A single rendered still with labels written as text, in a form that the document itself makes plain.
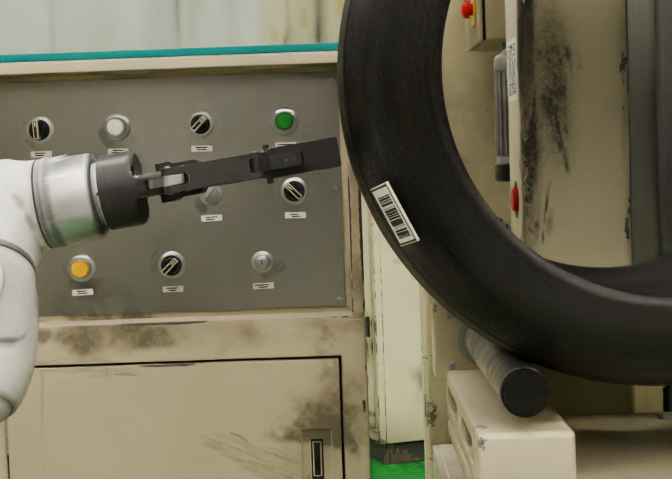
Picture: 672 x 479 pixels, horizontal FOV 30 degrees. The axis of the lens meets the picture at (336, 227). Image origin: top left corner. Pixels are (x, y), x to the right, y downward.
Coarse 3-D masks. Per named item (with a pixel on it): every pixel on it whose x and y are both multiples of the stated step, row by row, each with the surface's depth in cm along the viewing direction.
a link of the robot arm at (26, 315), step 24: (0, 264) 111; (24, 264) 118; (0, 288) 109; (24, 288) 114; (0, 312) 109; (24, 312) 112; (0, 336) 109; (24, 336) 112; (0, 360) 108; (24, 360) 111; (0, 384) 108; (24, 384) 111; (0, 408) 109
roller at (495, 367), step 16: (480, 336) 138; (480, 352) 132; (496, 352) 125; (480, 368) 131; (496, 368) 119; (512, 368) 115; (528, 368) 114; (496, 384) 116; (512, 384) 113; (528, 384) 113; (544, 384) 113; (512, 400) 113; (528, 400) 113; (544, 400) 113; (528, 416) 113
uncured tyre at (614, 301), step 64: (384, 0) 112; (448, 0) 110; (384, 64) 112; (384, 128) 113; (448, 128) 111; (448, 192) 112; (448, 256) 113; (512, 256) 112; (512, 320) 114; (576, 320) 112; (640, 320) 112; (640, 384) 119
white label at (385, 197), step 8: (384, 184) 112; (376, 192) 114; (384, 192) 113; (392, 192) 112; (376, 200) 115; (384, 200) 114; (392, 200) 112; (384, 208) 115; (392, 208) 113; (400, 208) 112; (384, 216) 115; (392, 216) 114; (400, 216) 113; (392, 224) 115; (400, 224) 113; (408, 224) 112; (400, 232) 114; (408, 232) 113; (400, 240) 115; (408, 240) 114; (416, 240) 112
